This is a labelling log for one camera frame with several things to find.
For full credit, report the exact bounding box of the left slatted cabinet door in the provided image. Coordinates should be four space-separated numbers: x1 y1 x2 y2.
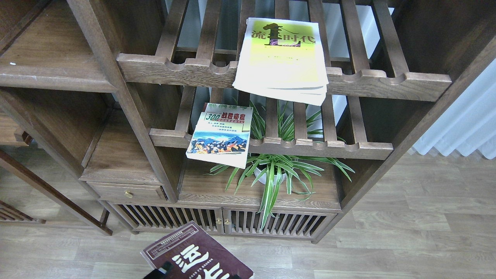
113 204 224 234

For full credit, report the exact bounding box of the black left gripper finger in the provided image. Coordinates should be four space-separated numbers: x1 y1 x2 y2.
143 262 172 279

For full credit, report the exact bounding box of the right slatted cabinet door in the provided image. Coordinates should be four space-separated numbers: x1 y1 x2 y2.
223 208 335 240

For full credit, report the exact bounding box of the colorful illustrated paperback book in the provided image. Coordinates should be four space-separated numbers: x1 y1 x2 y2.
186 103 253 169

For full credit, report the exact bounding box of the yellow green cover book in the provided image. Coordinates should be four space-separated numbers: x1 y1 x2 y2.
233 17 329 106

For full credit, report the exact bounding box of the slatted cabinet door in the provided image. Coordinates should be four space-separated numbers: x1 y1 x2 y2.
223 208 335 240
113 204 224 234

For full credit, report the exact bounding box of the maroon hardcover book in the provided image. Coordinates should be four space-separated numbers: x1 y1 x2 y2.
140 221 254 279

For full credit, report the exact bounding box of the white pleated curtain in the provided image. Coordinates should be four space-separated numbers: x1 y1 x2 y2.
413 60 496 159

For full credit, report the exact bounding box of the green spider plant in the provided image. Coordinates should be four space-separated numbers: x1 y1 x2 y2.
205 100 355 229

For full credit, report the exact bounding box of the dark wooden bookshelf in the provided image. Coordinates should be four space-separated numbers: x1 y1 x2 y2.
1 0 495 243

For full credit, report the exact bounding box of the white plant pot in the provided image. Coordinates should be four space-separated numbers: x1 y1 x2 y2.
254 165 287 185

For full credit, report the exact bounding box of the wooden drawer with brass knob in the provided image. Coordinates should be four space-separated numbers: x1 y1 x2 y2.
88 181 166 201

